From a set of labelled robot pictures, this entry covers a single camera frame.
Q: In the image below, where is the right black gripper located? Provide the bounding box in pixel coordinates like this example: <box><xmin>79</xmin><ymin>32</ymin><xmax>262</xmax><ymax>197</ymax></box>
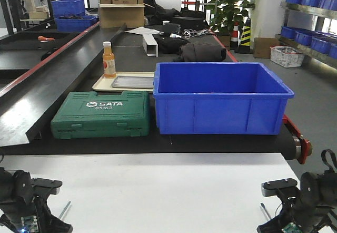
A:
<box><xmin>256</xmin><ymin>188</ymin><xmax>336</xmax><ymax>232</ymax></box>

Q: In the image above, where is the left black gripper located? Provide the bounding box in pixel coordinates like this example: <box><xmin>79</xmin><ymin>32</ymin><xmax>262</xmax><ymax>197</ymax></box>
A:
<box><xmin>1</xmin><ymin>196</ymin><xmax>73</xmax><ymax>232</ymax></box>

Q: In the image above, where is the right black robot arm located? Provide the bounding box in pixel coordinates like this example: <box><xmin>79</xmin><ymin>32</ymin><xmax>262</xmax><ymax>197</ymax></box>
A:
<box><xmin>256</xmin><ymin>149</ymin><xmax>336</xmax><ymax>232</ymax></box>

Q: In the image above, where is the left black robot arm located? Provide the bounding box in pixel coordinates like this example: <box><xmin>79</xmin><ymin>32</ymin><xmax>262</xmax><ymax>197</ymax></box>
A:
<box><xmin>1</xmin><ymin>167</ymin><xmax>73</xmax><ymax>232</ymax></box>

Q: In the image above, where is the beige plastic tray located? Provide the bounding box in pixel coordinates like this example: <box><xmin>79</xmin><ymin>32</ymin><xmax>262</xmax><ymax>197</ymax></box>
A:
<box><xmin>92</xmin><ymin>72</ymin><xmax>154</xmax><ymax>93</ymax></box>

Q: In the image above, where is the grey metal tray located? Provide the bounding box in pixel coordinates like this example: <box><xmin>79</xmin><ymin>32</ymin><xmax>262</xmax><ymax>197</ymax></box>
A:
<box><xmin>111</xmin><ymin>76</ymin><xmax>154</xmax><ymax>89</ymax></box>

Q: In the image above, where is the green SATA tool case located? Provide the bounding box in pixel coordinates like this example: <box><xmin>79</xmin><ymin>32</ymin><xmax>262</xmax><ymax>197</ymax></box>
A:
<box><xmin>51</xmin><ymin>91</ymin><xmax>150</xmax><ymax>139</ymax></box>

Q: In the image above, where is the white plastic basket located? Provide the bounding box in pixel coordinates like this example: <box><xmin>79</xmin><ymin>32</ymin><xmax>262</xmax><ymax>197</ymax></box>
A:
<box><xmin>270</xmin><ymin>46</ymin><xmax>304</xmax><ymax>68</ymax></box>

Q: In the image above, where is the orange juice bottle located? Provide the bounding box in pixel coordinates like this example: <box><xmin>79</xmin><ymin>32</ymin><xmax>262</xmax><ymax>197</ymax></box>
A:
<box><xmin>102</xmin><ymin>41</ymin><xmax>116</xmax><ymax>78</ymax></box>

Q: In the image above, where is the large blue plastic bin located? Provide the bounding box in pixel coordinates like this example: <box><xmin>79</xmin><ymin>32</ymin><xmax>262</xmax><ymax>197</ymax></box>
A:
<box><xmin>153</xmin><ymin>62</ymin><xmax>294</xmax><ymax>135</ymax></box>

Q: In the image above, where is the brown cardboard box on floor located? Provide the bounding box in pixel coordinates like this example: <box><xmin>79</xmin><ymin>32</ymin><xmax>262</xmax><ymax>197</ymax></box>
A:
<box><xmin>253</xmin><ymin>37</ymin><xmax>280</xmax><ymax>59</ymax></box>

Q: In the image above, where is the yellow black traffic cone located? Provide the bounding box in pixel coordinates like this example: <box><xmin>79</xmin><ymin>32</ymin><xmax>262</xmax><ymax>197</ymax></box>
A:
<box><xmin>234</xmin><ymin>18</ymin><xmax>251</xmax><ymax>54</ymax></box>

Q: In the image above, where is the red white traffic cone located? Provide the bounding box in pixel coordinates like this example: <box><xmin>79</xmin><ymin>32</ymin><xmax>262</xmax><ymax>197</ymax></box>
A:
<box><xmin>230</xmin><ymin>22</ymin><xmax>239</xmax><ymax>50</ymax></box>

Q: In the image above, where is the steel shelf rack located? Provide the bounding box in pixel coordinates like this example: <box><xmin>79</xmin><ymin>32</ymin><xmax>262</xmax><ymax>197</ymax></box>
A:
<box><xmin>275</xmin><ymin>0</ymin><xmax>336</xmax><ymax>69</ymax></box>

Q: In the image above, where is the blue bin on left conveyor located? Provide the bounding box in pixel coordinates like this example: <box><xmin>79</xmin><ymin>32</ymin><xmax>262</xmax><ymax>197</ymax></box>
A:
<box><xmin>55</xmin><ymin>15</ymin><xmax>98</xmax><ymax>33</ymax></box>

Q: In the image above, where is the dark folded cloth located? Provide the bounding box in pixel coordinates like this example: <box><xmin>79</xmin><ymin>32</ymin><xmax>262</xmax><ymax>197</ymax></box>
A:
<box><xmin>173</xmin><ymin>43</ymin><xmax>227</xmax><ymax>62</ymax></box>

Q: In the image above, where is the white rectangular tube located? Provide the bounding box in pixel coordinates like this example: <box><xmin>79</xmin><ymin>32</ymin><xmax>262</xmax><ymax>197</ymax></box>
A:
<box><xmin>143</xmin><ymin>34</ymin><xmax>158</xmax><ymax>57</ymax></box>

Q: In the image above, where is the large cardboard box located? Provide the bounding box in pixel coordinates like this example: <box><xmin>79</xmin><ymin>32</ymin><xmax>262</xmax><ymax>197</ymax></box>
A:
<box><xmin>99</xmin><ymin>4</ymin><xmax>145</xmax><ymax>28</ymax></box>

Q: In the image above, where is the green potted plant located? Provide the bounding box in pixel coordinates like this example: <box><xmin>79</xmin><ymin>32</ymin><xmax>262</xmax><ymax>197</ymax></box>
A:
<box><xmin>206</xmin><ymin>0</ymin><xmax>255</xmax><ymax>33</ymax></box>

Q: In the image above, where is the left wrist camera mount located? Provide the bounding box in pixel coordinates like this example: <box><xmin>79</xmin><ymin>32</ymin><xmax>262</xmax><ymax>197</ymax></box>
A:
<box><xmin>31</xmin><ymin>178</ymin><xmax>63</xmax><ymax>196</ymax></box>

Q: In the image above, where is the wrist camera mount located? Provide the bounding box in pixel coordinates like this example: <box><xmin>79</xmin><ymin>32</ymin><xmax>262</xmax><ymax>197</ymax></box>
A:
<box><xmin>261</xmin><ymin>178</ymin><xmax>298</xmax><ymax>197</ymax></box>
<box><xmin>31</xmin><ymin>178</ymin><xmax>63</xmax><ymax>196</ymax></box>

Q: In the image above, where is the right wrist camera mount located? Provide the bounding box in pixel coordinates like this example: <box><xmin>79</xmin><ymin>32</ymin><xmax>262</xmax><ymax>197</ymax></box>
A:
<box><xmin>261</xmin><ymin>178</ymin><xmax>298</xmax><ymax>197</ymax></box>

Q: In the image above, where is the red conveyor end bracket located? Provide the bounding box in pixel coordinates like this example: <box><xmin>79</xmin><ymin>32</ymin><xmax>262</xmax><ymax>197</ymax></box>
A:
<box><xmin>282</xmin><ymin>114</ymin><xmax>313</xmax><ymax>164</ymax></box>

